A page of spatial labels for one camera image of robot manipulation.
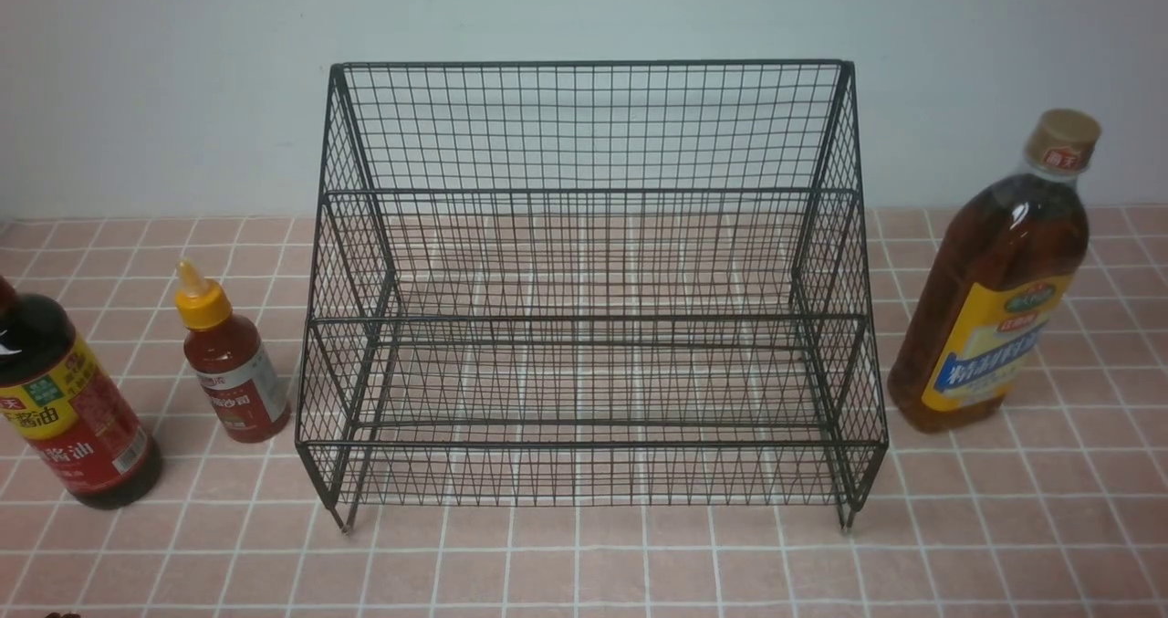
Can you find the amber cooking wine bottle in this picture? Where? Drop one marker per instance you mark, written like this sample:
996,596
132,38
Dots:
1007,259

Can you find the dark soy sauce bottle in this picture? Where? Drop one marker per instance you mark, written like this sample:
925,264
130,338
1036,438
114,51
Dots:
59,399

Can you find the red sauce squeeze bottle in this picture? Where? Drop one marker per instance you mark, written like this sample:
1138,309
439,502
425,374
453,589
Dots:
229,359

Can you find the black wire mesh shelf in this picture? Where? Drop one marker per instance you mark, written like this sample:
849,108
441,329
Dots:
591,283

